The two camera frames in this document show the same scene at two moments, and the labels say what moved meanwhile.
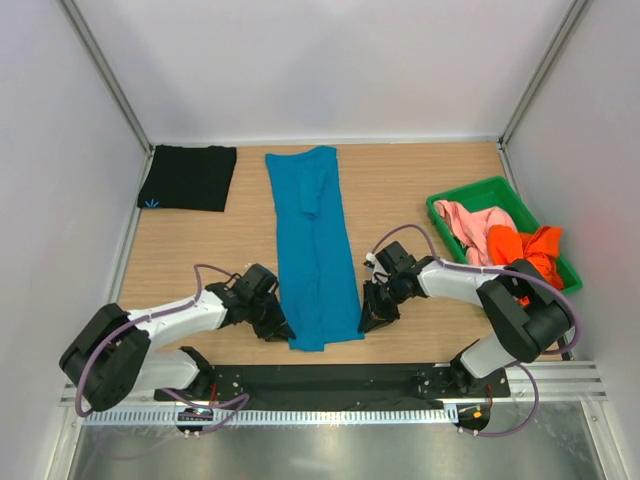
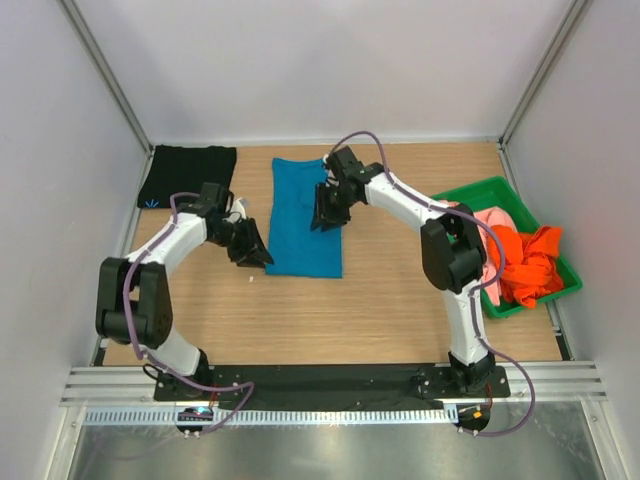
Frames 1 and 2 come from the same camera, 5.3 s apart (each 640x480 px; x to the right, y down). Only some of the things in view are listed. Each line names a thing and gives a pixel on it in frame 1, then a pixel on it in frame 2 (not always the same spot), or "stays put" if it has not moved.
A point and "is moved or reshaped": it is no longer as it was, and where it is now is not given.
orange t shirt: [541, 248] stays put
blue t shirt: [323, 296] is moved or reshaped
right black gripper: [374, 311] → [323, 214]
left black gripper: [277, 329] → [252, 252]
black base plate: [400, 386] stays put
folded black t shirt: [189, 178] stays put
